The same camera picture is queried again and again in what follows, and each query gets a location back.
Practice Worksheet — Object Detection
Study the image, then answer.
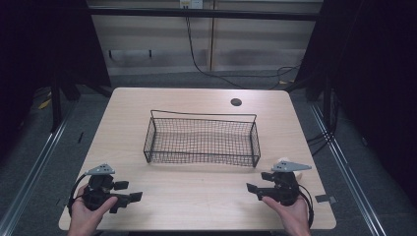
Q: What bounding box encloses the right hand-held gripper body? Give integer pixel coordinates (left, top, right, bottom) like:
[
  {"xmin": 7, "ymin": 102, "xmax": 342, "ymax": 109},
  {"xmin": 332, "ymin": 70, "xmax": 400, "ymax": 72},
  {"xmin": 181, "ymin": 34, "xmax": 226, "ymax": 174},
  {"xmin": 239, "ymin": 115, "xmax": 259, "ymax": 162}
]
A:
[{"xmin": 261, "ymin": 160, "xmax": 313, "ymax": 207}]

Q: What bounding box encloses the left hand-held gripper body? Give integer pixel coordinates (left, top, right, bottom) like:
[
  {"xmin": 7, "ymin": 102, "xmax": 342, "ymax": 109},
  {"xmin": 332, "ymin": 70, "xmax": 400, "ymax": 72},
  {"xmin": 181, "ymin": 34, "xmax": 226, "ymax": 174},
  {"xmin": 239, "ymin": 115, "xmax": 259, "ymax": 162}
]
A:
[{"xmin": 81, "ymin": 162, "xmax": 120, "ymax": 212}]

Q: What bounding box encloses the black wire mesh basket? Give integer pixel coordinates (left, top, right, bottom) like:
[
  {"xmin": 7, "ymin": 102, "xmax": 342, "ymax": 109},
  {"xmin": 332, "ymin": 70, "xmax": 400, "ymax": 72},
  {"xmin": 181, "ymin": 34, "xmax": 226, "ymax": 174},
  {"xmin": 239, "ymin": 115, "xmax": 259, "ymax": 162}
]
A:
[{"xmin": 143, "ymin": 109, "xmax": 262, "ymax": 169}]

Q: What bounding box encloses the person's left hand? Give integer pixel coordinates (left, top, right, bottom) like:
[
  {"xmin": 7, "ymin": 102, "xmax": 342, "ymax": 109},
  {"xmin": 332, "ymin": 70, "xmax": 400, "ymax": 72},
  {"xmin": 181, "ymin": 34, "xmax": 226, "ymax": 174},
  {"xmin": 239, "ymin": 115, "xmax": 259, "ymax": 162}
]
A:
[{"xmin": 66, "ymin": 184, "xmax": 119, "ymax": 236}]

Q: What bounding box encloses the person's right hand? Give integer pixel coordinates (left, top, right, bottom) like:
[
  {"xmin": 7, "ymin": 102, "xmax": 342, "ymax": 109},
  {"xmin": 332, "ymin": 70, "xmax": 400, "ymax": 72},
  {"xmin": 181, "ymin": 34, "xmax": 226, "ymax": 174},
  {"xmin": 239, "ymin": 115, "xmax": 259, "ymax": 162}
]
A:
[{"xmin": 261, "ymin": 195, "xmax": 313, "ymax": 236}]

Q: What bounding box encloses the grey tape piece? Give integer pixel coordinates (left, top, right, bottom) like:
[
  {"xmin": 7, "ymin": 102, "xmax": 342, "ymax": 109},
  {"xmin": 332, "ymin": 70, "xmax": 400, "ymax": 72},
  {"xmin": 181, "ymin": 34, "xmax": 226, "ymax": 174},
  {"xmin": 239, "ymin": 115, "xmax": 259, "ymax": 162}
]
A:
[{"xmin": 314, "ymin": 194, "xmax": 338, "ymax": 205}]

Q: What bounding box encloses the black metal stand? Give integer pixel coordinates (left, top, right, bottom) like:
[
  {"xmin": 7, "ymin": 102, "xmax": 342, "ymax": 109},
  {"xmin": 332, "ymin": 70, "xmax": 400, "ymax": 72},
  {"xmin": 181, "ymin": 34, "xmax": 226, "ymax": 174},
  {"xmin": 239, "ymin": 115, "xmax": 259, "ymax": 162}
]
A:
[
  {"xmin": 322, "ymin": 74, "xmax": 339, "ymax": 134},
  {"xmin": 49, "ymin": 76, "xmax": 64, "ymax": 134}
]

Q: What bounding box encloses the yellow tape strip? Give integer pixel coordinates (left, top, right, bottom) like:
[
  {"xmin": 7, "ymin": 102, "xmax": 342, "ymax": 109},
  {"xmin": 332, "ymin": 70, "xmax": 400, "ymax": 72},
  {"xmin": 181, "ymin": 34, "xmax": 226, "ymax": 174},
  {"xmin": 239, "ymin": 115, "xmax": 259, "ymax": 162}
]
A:
[{"xmin": 37, "ymin": 97, "xmax": 53, "ymax": 110}]

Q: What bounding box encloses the dark curtain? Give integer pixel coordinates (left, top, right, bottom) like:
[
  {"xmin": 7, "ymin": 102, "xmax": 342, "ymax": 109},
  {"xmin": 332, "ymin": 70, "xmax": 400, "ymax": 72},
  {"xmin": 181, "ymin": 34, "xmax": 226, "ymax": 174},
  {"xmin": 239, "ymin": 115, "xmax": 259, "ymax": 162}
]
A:
[
  {"xmin": 0, "ymin": 0, "xmax": 112, "ymax": 158},
  {"xmin": 294, "ymin": 0, "xmax": 417, "ymax": 210}
]

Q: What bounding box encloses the black horizontal bar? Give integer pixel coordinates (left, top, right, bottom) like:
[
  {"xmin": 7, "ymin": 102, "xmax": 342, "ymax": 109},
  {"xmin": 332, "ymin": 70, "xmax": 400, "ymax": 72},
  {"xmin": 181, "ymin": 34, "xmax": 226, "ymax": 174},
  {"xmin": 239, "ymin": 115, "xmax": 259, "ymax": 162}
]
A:
[{"xmin": 88, "ymin": 7, "xmax": 322, "ymax": 22}]

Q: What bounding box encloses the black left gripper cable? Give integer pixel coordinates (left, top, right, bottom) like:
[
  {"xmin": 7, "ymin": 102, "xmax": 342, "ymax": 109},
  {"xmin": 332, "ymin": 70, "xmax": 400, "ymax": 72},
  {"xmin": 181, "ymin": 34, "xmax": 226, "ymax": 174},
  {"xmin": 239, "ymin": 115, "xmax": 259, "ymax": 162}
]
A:
[{"xmin": 66, "ymin": 173, "xmax": 89, "ymax": 214}]

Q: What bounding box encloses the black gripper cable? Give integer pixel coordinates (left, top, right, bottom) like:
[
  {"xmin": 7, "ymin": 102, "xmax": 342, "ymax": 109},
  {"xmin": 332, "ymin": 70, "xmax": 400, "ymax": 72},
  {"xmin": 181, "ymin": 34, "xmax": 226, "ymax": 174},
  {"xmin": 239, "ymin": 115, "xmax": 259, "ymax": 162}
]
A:
[
  {"xmin": 66, "ymin": 173, "xmax": 89, "ymax": 214},
  {"xmin": 297, "ymin": 184, "xmax": 316, "ymax": 228}
]

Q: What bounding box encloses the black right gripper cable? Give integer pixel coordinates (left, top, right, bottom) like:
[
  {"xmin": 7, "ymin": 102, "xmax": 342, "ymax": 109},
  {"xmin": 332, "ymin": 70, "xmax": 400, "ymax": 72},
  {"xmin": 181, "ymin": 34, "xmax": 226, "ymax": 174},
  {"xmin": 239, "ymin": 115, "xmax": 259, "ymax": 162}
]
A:
[{"xmin": 297, "ymin": 184, "xmax": 316, "ymax": 228}]

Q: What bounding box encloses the bundle of black floor cables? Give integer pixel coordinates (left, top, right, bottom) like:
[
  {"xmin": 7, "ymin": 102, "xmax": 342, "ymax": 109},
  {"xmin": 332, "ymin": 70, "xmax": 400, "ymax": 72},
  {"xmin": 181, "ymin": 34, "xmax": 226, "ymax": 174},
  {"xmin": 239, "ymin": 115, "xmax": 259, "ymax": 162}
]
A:
[{"xmin": 306, "ymin": 129, "xmax": 336, "ymax": 157}]

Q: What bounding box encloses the metal floor rail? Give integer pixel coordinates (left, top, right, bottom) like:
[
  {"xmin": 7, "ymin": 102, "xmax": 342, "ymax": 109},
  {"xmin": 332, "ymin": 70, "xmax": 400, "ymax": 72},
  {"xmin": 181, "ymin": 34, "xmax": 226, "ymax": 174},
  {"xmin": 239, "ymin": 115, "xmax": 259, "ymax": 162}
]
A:
[
  {"xmin": 308, "ymin": 101, "xmax": 389, "ymax": 236},
  {"xmin": 0, "ymin": 97, "xmax": 81, "ymax": 236}
]

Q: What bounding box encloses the looped black floor cable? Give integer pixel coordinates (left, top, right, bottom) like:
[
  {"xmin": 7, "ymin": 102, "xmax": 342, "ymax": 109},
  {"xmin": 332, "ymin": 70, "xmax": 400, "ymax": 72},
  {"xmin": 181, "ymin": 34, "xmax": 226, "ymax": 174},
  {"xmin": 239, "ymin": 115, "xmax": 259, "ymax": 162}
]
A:
[{"xmin": 267, "ymin": 64, "xmax": 302, "ymax": 90}]

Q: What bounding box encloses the long black wall cable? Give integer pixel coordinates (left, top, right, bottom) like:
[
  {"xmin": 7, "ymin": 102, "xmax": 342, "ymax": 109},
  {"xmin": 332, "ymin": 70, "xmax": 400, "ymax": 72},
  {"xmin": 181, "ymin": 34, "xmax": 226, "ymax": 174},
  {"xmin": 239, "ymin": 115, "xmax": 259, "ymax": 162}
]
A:
[{"xmin": 184, "ymin": 15, "xmax": 246, "ymax": 90}]

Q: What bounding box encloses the white wall outlet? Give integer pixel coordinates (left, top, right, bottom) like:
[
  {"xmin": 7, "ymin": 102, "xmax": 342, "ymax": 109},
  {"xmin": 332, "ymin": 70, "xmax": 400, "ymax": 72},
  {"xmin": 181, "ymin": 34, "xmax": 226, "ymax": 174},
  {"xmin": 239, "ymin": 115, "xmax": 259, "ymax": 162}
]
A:
[{"xmin": 179, "ymin": 0, "xmax": 205, "ymax": 10}]

